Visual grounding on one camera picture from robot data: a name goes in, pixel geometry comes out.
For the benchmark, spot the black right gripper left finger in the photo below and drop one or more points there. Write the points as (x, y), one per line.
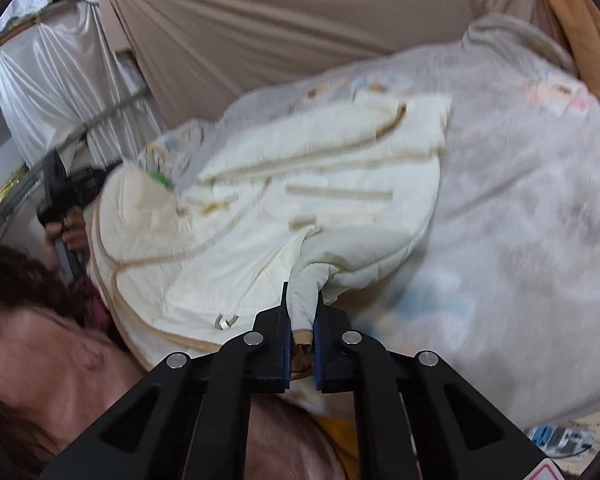
(188, 418)

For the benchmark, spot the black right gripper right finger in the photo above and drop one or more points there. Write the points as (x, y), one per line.
(416, 417)

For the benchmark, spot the cream quilted jacket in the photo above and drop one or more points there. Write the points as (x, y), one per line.
(286, 213)

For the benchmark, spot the person's left hand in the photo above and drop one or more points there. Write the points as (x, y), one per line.
(72, 232)

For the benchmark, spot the white satin curtain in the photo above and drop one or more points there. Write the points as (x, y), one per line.
(60, 76)

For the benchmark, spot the person's head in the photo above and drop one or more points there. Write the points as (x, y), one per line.
(58, 374)

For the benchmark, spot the grey fleece floral blanket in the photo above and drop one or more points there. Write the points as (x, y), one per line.
(506, 284)

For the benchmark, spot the beige draped fabric sheet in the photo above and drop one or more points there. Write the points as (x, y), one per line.
(198, 56)

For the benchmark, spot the orange brown hanging garment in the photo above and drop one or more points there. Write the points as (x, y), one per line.
(576, 25)

